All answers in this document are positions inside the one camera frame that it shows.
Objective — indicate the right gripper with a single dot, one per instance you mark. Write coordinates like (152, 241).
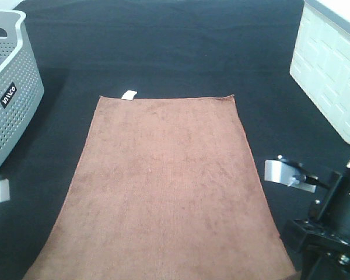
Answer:
(323, 238)

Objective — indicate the brown microfiber towel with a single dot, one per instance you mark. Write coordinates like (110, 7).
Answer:
(164, 189)

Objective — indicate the grey perforated laundry basket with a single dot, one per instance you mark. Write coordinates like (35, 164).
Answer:
(21, 87)

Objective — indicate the white woven-pattern storage bin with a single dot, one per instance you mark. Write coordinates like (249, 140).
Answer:
(321, 60)

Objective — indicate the black table cloth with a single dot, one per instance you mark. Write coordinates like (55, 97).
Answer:
(160, 49)

